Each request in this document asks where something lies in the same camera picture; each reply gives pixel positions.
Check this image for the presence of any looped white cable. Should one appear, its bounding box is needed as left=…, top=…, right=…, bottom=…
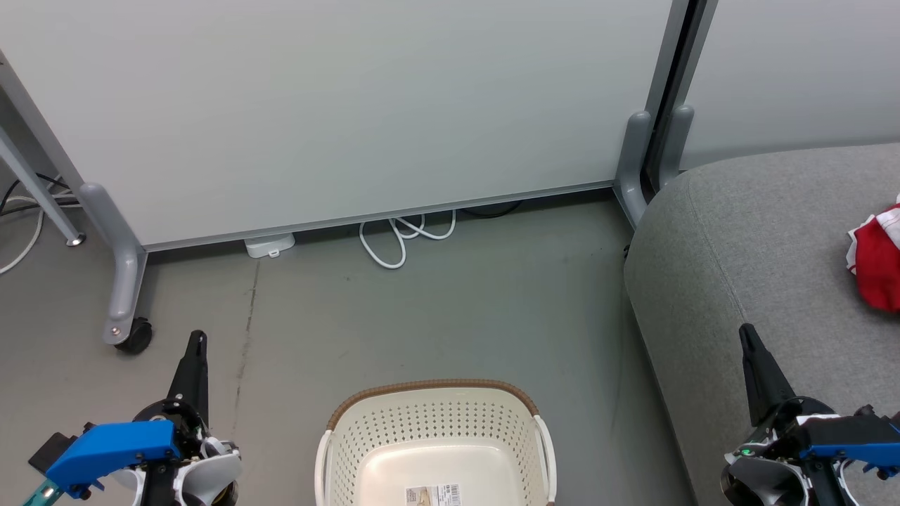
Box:
left=359, top=210, right=458, bottom=270

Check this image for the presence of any narrow white partition panel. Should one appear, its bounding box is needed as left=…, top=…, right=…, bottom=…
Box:
left=679, top=0, right=900, bottom=171

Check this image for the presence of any paper label sticker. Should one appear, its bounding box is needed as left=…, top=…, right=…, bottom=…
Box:
left=406, top=484, right=463, bottom=506

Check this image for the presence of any grey metal table leg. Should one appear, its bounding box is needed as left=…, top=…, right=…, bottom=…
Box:
left=0, top=126, right=89, bottom=247

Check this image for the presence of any thin black floor cable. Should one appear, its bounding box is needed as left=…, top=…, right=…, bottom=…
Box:
left=0, top=173, right=82, bottom=215

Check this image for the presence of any black caster wheel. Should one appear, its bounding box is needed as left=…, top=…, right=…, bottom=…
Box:
left=115, top=317, right=153, bottom=354

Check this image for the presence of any grey partition leg with caster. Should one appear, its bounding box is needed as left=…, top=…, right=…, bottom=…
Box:
left=79, top=182, right=149, bottom=345

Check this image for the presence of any black cable under partition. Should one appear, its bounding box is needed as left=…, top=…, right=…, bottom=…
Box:
left=461, top=200, right=525, bottom=219

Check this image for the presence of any teal left camera connector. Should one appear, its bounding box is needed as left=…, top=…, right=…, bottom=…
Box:
left=23, top=478, right=61, bottom=506

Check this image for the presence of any long white floor cable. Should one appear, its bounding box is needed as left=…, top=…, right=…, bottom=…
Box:
left=0, top=190, right=71, bottom=275

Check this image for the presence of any cream perforated laundry basket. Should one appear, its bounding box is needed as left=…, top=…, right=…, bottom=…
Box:
left=315, top=380, right=558, bottom=506

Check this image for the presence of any large white partition panel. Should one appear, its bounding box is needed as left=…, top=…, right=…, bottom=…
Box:
left=0, top=0, right=693, bottom=252

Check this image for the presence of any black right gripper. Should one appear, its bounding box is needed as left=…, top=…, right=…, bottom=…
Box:
left=740, top=323, right=839, bottom=459

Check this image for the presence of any white power adapter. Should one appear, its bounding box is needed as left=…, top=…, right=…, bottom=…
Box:
left=245, top=233, right=297, bottom=259

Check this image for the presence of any grey partition foot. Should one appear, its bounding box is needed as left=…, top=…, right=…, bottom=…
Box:
left=660, top=105, right=697, bottom=192
left=615, top=110, right=655, bottom=229

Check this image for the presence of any red garment with wide stripe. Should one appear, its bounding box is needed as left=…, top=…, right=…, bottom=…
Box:
left=846, top=195, right=900, bottom=312

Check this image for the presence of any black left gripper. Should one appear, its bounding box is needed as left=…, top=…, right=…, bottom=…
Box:
left=135, top=330, right=210, bottom=458

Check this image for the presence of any grey fabric sofa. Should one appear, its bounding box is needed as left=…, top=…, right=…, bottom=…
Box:
left=624, top=143, right=900, bottom=506

